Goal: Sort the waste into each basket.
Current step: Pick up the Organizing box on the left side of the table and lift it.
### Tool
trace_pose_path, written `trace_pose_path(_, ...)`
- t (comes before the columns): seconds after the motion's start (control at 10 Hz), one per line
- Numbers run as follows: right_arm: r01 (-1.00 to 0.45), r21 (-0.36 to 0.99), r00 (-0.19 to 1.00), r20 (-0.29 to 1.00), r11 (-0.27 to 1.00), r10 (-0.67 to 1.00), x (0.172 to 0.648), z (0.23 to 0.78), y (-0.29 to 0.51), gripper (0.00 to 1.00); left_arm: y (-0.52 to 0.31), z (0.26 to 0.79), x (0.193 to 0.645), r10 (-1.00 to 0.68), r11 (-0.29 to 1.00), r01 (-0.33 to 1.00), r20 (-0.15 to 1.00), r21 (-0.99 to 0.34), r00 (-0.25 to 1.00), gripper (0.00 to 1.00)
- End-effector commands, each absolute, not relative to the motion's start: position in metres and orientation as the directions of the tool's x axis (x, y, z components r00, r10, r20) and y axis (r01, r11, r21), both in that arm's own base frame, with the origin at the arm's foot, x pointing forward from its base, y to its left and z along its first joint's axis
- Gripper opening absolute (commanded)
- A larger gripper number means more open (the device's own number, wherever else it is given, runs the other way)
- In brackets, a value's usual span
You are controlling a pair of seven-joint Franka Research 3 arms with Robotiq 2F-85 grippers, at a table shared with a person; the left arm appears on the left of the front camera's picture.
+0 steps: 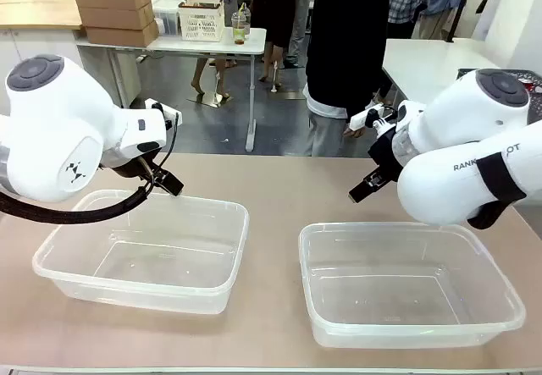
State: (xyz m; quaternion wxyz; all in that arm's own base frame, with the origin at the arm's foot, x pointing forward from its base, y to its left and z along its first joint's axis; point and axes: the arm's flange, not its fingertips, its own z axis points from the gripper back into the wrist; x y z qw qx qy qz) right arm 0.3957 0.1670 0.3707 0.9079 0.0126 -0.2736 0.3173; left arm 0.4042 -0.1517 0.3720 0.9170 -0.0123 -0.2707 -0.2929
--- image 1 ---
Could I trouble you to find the person in black shirt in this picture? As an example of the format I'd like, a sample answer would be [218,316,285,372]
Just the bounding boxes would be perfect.
[302,0,393,158]

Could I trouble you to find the black sleeved left arm cable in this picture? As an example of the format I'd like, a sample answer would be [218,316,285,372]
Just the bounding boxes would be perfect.
[0,102,184,226]

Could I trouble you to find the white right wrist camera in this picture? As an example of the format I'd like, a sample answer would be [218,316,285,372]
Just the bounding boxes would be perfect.
[349,102,400,133]

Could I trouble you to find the black sleeved right arm cable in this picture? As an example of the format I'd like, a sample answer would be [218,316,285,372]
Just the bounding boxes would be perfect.
[467,152,528,230]

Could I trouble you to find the bystander in black shorts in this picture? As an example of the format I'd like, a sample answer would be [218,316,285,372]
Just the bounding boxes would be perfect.
[252,0,297,85]

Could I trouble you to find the clear plastic storage box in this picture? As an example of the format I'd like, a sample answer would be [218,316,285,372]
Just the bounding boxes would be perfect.
[151,0,185,37]

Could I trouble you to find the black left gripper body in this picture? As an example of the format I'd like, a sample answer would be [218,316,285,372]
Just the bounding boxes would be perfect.
[110,154,153,179]

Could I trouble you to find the clear plastic bin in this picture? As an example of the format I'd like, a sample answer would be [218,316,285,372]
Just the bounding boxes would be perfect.
[32,189,251,316]
[298,221,528,350]

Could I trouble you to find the white lattice shopping basket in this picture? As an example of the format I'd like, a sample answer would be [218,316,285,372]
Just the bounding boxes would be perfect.
[177,0,225,42]

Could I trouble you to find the white table with metal legs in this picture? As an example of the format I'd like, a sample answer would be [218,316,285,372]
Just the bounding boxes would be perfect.
[75,26,268,152]

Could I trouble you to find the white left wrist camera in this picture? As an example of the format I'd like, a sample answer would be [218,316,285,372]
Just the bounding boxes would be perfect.
[143,98,184,133]

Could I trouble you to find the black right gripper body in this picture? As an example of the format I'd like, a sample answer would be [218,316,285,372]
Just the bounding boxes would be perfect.
[367,127,404,178]

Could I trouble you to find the clear plastic drink cup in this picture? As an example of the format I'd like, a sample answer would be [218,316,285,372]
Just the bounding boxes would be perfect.
[230,4,252,47]

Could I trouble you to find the white side table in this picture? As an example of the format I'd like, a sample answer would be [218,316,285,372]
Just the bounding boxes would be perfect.
[382,37,542,106]

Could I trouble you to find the black sleeved arm cable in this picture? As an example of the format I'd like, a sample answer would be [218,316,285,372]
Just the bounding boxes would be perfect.
[467,152,528,230]
[0,102,184,226]

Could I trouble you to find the wooden counter top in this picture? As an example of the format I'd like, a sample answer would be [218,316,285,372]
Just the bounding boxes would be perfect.
[0,0,84,31]

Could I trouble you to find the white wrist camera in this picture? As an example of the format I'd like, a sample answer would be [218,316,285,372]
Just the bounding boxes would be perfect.
[143,98,184,133]
[349,102,400,133]

